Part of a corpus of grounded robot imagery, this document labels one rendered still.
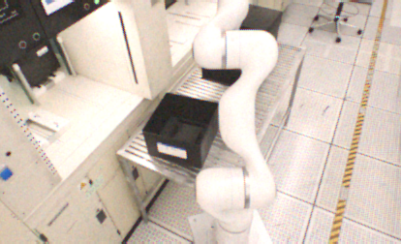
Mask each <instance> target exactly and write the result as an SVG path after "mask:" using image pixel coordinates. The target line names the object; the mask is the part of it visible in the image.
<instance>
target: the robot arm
mask: <svg viewBox="0 0 401 244"><path fill-rule="evenodd" d="M248 8H249V2H248V0H218V2H217V9H216V14H215V16H214V17H213V18H212V19H210V20H209V21H208V22H207V23H206V24H205V25H204V26H203V27H202V28H201V30H200V31H199V32H198V34H197V35H196V38H195V39H194V40H193V43H192V55H193V60H194V61H196V64H198V65H199V66H200V67H203V68H205V69H241V71H242V75H241V76H240V79H238V80H237V82H235V83H234V84H232V85H231V87H230V88H228V89H227V90H226V91H225V92H224V94H223V95H222V98H221V99H220V101H219V129H220V133H221V136H222V140H223V141H224V143H225V144H226V146H227V147H229V148H230V149H231V150H232V151H234V153H237V154H238V155H240V157H242V159H243V160H244V161H245V166H244V167H218V168H206V169H204V170H203V171H201V172H200V173H199V174H198V176H197V177H196V181H195V187H194V190H195V197H196V200H197V202H198V205H200V208H202V209H203V210H204V211H205V212H206V213H208V214H209V215H210V216H213V217H214V218H216V220H215V221H214V222H213V224H211V227H210V228H209V229H208V235H207V242H208V244H259V239H258V235H257V233H256V229H255V228H254V227H253V225H252V222H253V209H258V208H266V207H267V206H269V205H271V203H272V202H274V200H275V198H277V186H276V182H275V179H274V176H273V175H272V173H271V171H270V169H269V168H268V165H267V164H266V161H265V160H264V158H263V155H262V153H261V150H260V148H259V145H258V142H257V139H256V128H255V101H256V93H257V91H258V90H259V87H260V86H261V84H262V82H263V80H264V79H266V77H267V76H268V75H269V73H270V72H271V71H272V69H274V66H275V65H276V64H277V58H278V55H279V48H278V44H277V42H276V40H275V39H274V38H273V36H272V35H270V34H269V33H268V32H264V31H261V30H239V29H240V24H241V23H242V20H243V19H245V16H247V14H248Z"/></svg>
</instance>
